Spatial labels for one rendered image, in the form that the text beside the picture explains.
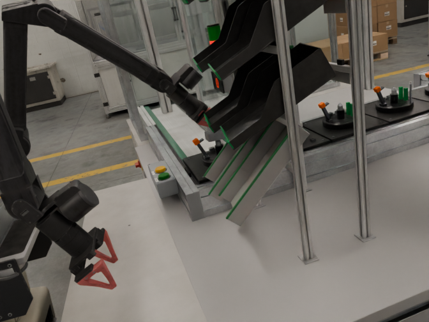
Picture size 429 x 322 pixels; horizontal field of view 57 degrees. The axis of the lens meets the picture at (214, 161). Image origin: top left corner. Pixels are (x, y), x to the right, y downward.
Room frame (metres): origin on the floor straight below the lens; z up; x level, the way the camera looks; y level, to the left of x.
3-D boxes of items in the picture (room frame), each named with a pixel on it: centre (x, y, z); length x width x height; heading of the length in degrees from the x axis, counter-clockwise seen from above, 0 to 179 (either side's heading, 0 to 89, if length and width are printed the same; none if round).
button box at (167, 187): (1.37, 0.20, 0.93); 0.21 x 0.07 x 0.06; 13
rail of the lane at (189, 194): (1.57, 0.19, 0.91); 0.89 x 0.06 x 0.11; 13
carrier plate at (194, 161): (1.34, -0.03, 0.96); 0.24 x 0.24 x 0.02; 13
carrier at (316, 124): (1.45, -0.51, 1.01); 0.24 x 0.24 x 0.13; 13
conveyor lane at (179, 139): (1.63, 0.02, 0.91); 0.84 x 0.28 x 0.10; 13
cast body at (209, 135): (1.34, -0.03, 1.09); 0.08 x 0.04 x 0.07; 104
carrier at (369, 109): (1.51, -0.75, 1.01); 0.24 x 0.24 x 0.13; 13
